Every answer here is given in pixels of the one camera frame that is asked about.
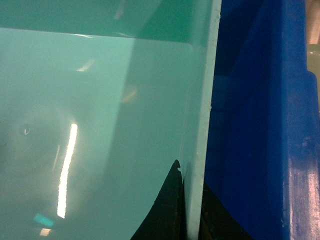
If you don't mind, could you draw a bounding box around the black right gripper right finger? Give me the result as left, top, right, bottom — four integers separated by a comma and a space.
198, 183, 252, 240

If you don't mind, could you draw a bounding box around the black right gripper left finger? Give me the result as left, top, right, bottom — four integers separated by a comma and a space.
131, 159, 185, 240

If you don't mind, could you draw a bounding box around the teal plastic bin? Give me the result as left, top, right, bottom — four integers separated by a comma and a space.
0, 0, 222, 240

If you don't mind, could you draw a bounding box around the dark blue plastic crate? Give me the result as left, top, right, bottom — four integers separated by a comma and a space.
204, 0, 320, 240

